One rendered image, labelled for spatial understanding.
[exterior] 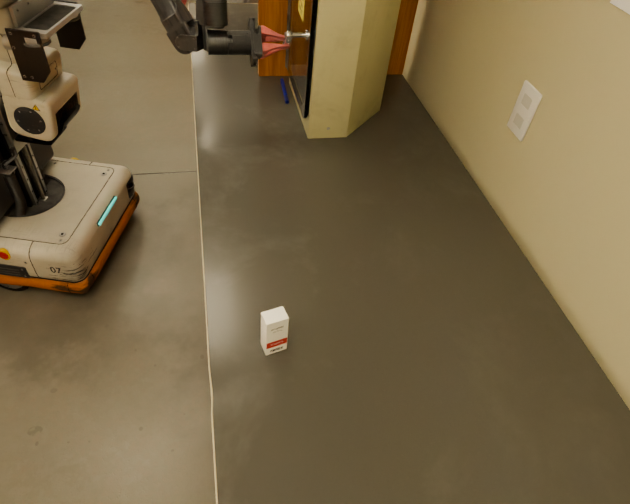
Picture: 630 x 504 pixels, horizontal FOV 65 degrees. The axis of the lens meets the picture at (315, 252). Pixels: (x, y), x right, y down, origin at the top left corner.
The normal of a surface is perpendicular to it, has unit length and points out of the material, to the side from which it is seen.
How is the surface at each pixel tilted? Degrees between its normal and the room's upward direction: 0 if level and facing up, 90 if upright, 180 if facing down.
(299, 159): 0
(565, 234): 90
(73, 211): 0
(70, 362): 0
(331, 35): 90
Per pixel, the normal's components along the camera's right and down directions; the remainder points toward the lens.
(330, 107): 0.19, 0.71
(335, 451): 0.08, -0.70
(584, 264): -0.98, 0.08
